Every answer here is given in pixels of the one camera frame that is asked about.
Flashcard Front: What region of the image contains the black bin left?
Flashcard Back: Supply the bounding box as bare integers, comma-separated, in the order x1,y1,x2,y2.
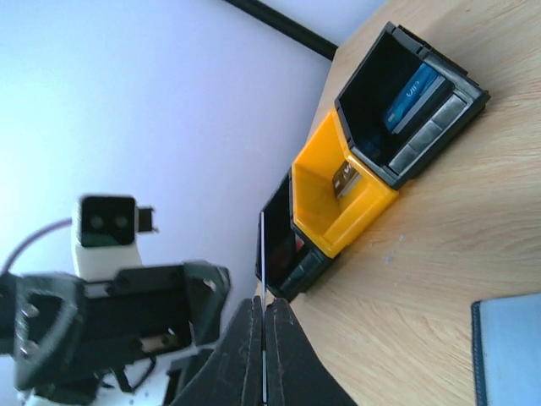
255,173,335,302

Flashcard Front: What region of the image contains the black enclosure frame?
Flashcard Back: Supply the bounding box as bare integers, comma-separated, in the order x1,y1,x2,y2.
225,0,338,61

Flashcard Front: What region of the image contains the blue card in bin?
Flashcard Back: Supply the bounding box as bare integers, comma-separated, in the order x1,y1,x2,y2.
382,63,445,134

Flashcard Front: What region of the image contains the navy blue card holder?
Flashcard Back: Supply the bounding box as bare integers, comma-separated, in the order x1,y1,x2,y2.
471,293,540,406

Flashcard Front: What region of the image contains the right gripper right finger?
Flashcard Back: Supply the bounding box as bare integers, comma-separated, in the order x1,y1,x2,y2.
265,299,355,406

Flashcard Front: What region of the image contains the black bin right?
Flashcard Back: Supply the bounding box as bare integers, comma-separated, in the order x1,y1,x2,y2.
335,23,490,190

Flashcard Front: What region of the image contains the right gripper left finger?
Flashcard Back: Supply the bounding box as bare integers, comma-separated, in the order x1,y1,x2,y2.
172,296,263,406

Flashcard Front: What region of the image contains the white red card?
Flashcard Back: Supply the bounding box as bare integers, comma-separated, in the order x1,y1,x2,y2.
294,236,305,254

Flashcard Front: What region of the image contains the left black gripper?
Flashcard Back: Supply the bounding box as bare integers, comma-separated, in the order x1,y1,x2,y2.
1,261,231,392

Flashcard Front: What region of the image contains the yellow bin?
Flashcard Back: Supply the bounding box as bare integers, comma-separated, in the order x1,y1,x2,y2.
291,108,399,258

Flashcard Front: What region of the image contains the black bin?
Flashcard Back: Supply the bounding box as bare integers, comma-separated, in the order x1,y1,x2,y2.
335,23,490,190
255,173,335,302

